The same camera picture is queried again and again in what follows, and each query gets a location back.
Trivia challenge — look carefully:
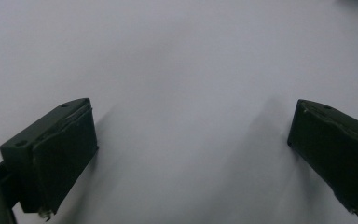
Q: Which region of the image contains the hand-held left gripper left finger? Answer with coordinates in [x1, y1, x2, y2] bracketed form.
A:
[0, 97, 100, 217]

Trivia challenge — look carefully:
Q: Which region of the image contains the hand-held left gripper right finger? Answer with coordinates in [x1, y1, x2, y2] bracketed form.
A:
[286, 99, 358, 215]

